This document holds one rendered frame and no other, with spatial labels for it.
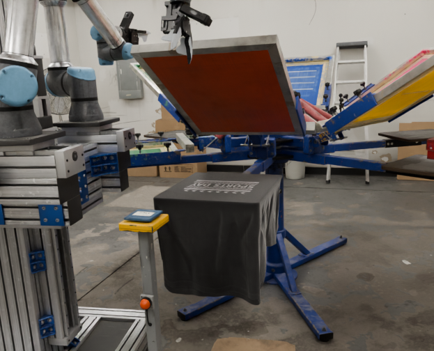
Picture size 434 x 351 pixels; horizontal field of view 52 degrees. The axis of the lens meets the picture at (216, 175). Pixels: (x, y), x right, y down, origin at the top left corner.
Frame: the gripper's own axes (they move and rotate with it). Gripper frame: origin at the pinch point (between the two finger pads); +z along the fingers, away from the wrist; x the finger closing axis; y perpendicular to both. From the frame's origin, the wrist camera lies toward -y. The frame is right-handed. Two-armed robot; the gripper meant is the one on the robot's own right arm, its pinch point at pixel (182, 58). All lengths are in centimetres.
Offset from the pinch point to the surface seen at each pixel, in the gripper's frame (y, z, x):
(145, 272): 12, 75, -6
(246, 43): -18.4, -8.9, -14.4
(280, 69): -27.7, -3.8, -30.9
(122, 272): 113, 106, -163
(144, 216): 11, 55, 1
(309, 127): -32, 7, -95
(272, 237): -21, 63, -61
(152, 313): 11, 90, -10
